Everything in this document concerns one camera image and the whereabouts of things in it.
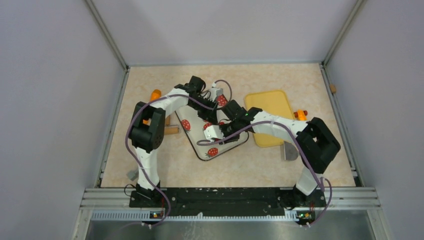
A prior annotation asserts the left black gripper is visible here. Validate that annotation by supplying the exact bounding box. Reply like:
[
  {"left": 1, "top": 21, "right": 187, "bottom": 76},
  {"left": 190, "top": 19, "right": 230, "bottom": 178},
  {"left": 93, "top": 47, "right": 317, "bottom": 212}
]
[{"left": 188, "top": 96, "right": 218, "bottom": 125}]

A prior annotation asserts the strawberry print white tray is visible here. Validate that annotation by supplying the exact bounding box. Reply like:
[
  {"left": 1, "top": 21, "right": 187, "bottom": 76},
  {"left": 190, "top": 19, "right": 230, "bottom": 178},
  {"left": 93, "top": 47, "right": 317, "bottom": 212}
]
[{"left": 175, "top": 105, "right": 249, "bottom": 161}]

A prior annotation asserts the wooden double-ended rolling pin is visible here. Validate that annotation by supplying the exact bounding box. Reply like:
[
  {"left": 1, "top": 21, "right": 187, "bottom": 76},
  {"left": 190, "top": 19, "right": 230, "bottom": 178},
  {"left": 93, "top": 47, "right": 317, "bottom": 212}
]
[{"left": 164, "top": 115, "right": 180, "bottom": 135}]

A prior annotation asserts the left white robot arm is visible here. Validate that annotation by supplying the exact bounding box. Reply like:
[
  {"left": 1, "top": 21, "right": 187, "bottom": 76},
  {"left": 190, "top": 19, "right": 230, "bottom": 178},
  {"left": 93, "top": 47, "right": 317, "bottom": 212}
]
[{"left": 125, "top": 76, "right": 219, "bottom": 207}]

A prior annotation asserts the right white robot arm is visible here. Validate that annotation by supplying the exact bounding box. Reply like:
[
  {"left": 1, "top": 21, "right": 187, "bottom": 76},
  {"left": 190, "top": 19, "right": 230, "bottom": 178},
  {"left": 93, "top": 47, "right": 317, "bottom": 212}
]
[{"left": 206, "top": 100, "right": 341, "bottom": 206}]

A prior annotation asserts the orange toy carrot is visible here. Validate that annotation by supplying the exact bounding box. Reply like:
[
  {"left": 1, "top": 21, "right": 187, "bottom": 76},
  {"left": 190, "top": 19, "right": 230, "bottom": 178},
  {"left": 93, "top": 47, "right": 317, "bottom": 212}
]
[{"left": 140, "top": 89, "right": 162, "bottom": 126}]

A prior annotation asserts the yellow plastic tray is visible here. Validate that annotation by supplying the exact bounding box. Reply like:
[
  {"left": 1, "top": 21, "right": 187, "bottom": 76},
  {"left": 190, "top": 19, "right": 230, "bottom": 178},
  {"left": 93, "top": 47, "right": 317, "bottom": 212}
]
[{"left": 244, "top": 90, "right": 295, "bottom": 148}]

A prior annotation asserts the orange toy car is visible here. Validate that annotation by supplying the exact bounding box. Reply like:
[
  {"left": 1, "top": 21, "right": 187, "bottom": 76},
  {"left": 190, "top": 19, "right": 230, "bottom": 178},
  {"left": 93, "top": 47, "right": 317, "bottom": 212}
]
[{"left": 293, "top": 109, "right": 308, "bottom": 121}]

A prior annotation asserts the grey plastic bolt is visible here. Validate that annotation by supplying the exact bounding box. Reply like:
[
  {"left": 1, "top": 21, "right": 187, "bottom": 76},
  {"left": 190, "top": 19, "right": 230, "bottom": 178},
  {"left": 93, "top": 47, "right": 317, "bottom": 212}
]
[{"left": 126, "top": 168, "right": 139, "bottom": 181}]

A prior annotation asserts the small wooden peg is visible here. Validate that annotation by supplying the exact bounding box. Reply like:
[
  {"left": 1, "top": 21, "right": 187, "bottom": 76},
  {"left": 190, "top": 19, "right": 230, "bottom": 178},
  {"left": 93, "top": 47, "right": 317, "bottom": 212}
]
[{"left": 329, "top": 84, "right": 337, "bottom": 94}]

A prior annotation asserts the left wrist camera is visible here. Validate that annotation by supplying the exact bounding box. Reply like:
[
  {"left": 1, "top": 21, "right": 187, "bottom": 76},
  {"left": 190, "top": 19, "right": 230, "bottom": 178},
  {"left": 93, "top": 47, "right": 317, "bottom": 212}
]
[{"left": 208, "top": 83, "right": 224, "bottom": 101}]

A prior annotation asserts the metal spatula wooden handle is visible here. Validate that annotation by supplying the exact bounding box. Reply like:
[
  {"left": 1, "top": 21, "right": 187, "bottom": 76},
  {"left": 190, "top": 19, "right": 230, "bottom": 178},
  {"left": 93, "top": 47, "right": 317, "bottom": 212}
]
[{"left": 280, "top": 141, "right": 299, "bottom": 161}]

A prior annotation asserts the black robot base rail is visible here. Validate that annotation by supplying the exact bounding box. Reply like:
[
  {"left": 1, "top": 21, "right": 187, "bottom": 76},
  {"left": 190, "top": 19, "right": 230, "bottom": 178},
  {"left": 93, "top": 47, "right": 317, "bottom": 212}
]
[{"left": 129, "top": 187, "right": 327, "bottom": 218}]

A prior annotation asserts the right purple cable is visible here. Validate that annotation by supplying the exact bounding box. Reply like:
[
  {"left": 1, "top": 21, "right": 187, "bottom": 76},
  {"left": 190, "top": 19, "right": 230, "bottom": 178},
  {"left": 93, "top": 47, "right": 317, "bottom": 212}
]
[{"left": 196, "top": 120, "right": 333, "bottom": 228}]

